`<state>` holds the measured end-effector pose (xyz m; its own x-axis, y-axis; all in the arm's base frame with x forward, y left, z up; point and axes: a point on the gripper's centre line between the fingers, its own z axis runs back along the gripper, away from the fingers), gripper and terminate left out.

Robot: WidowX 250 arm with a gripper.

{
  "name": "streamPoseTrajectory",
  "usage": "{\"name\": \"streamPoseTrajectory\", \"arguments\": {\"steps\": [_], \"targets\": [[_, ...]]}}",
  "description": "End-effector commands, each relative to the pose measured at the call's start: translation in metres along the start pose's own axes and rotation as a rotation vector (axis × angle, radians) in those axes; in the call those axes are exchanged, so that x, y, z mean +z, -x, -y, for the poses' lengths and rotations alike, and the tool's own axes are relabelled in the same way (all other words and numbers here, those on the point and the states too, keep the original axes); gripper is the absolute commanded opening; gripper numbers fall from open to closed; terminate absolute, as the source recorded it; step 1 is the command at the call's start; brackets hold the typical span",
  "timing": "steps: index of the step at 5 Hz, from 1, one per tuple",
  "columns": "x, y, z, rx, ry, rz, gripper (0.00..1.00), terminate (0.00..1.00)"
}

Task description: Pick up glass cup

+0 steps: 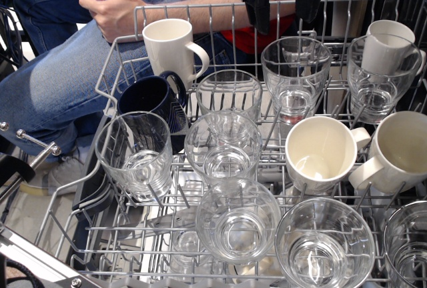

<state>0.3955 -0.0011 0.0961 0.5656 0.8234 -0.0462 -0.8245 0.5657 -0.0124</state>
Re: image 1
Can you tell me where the clear glass cup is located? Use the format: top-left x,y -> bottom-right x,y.
261,36 -> 332,125

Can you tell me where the person's bare forearm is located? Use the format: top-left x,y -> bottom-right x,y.
143,0 -> 251,34

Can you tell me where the person's bare hand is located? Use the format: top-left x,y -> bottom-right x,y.
79,0 -> 146,43

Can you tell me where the red shirt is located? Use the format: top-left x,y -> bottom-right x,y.
168,0 -> 298,55

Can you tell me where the clear glass back middle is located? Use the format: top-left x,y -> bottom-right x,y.
195,69 -> 263,122

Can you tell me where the clear glass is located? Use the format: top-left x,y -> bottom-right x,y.
275,198 -> 375,287
195,178 -> 281,265
95,111 -> 173,202
347,35 -> 422,124
195,69 -> 263,122
184,110 -> 262,185

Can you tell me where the white mug back right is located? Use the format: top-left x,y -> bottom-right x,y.
361,20 -> 426,77

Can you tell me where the clear glass back right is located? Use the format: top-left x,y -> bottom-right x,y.
347,35 -> 422,124

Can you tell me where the tall white mug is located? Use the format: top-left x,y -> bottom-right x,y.
142,19 -> 209,89

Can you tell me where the cream mug centre right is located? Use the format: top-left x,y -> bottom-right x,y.
285,116 -> 371,195

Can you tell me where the cream mug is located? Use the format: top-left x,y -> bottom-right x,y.
285,116 -> 371,195
348,111 -> 426,194

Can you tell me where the dark blue mug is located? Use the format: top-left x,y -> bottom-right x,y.
117,71 -> 190,154

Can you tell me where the cream mug far right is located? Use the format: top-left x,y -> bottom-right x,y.
348,111 -> 426,194

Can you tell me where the clear glass front left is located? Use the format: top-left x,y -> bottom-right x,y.
95,111 -> 173,202

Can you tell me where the clear glass front centre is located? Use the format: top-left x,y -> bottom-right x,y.
195,178 -> 281,265

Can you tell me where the clear glass front right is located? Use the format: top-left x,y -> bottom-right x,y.
275,198 -> 375,287

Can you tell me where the clear glass far right corner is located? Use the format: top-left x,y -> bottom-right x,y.
383,201 -> 426,287

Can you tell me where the small clear glass lower rack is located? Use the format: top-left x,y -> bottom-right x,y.
169,230 -> 209,274

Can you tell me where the grey sneaker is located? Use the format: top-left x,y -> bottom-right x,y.
43,157 -> 84,195

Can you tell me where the grey wire dishwasher rack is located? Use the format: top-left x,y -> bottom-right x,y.
35,0 -> 426,287

